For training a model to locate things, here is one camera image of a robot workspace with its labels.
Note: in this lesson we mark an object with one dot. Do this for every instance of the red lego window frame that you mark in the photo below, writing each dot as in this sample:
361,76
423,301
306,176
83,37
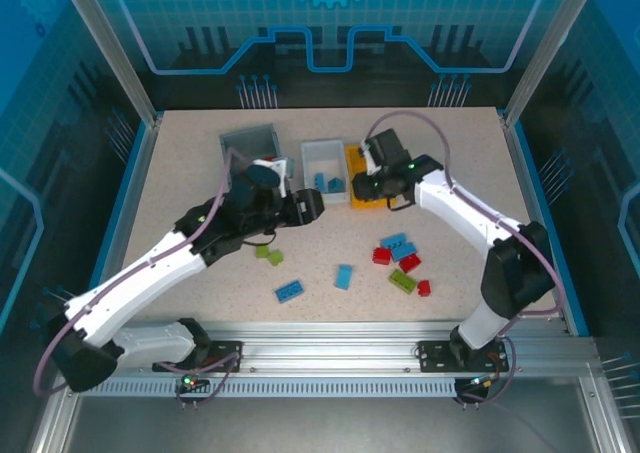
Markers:
267,159

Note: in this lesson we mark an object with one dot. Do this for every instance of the blue lego plate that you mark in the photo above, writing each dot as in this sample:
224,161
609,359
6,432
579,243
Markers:
290,291

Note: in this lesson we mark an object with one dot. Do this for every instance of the light blue lego brick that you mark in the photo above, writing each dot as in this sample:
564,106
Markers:
343,277

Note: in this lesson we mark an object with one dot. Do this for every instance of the small red lego brick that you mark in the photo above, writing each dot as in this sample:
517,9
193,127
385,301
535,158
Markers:
424,289

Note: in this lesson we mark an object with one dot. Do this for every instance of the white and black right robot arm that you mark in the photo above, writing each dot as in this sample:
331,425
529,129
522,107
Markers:
460,213

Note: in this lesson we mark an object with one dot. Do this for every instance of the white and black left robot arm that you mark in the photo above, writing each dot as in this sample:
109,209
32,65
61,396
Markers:
140,278

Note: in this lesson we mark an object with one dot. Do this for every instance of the small green lego brick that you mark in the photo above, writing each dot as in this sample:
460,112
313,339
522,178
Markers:
276,258
262,251

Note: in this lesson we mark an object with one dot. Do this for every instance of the yellow plastic bin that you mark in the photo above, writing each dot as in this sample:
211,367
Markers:
352,160

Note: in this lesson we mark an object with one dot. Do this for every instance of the grey plastic bin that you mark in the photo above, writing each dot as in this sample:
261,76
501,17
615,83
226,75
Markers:
250,143

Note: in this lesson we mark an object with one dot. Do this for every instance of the white plastic bin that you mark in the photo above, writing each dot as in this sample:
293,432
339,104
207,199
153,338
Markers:
320,160

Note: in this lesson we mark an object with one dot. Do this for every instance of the aluminium and blue side rail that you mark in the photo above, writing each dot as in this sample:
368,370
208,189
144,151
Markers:
131,213
537,198

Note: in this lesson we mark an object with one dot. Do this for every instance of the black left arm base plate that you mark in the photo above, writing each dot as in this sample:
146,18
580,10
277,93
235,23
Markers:
227,355

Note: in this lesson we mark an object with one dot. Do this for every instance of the aluminium mounting rail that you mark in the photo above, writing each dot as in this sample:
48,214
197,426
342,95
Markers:
330,345

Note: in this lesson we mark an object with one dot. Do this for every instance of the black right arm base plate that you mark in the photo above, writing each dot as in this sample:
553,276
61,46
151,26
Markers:
432,355

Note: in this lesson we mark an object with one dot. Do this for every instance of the aluminium frame post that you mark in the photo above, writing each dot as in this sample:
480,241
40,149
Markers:
112,48
547,48

